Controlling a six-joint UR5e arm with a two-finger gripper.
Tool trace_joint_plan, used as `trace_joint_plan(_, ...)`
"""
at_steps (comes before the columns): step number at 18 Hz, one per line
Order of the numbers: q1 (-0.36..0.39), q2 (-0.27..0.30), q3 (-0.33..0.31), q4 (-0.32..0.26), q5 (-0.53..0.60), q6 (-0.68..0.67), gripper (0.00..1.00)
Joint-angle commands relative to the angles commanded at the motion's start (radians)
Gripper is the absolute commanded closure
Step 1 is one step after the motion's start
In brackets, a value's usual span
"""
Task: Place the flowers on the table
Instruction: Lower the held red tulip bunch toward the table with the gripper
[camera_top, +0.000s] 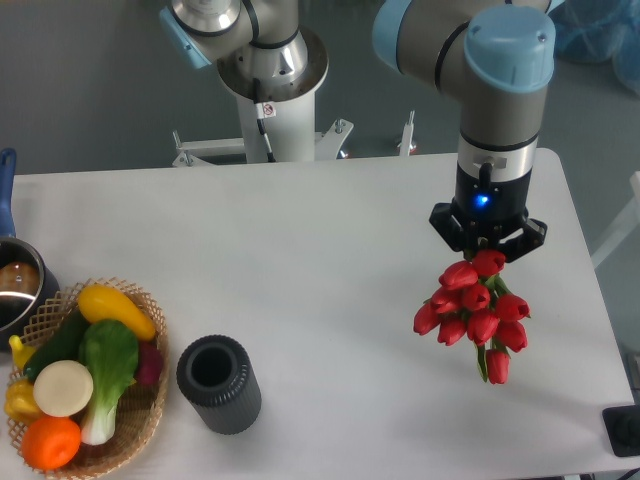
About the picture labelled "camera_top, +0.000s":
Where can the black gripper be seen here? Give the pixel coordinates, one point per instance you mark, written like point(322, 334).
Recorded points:
point(493, 210)

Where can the red tulip bouquet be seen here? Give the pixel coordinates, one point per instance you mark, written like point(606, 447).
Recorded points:
point(474, 302)

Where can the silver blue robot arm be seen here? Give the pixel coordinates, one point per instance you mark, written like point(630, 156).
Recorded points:
point(496, 58)

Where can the white furniture at right edge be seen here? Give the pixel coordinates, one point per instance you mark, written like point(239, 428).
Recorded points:
point(623, 224)

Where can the blue plastic bag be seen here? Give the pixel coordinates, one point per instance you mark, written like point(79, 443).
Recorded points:
point(595, 32)

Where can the black device at table edge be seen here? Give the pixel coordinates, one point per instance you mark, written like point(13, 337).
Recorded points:
point(622, 426)

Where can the dark grey ribbed vase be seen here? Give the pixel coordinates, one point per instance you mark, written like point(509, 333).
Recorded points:
point(215, 374)

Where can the purple red onion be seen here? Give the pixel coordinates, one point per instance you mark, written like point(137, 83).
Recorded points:
point(150, 364)

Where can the woven wicker basket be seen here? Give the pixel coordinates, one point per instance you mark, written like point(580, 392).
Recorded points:
point(140, 408)

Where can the green bok choy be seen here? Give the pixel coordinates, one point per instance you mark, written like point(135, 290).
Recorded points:
point(109, 351)

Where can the yellow squash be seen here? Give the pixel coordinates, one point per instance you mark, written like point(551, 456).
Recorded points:
point(98, 302)

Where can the dark green cucumber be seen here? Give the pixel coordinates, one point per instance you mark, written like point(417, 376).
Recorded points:
point(63, 344)

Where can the white round radish slice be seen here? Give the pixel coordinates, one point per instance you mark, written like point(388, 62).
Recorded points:
point(63, 388)

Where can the small yellow banana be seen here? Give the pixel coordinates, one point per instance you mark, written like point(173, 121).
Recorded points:
point(21, 353)

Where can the orange tangerine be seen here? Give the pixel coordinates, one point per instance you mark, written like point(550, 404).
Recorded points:
point(51, 442)

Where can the yellow bell pepper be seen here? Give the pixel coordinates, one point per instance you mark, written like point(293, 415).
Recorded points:
point(20, 404)

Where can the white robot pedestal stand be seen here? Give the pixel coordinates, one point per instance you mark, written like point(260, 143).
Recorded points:
point(275, 93)

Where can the blue handled saucepan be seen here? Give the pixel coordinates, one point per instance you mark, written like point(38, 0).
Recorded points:
point(26, 282)

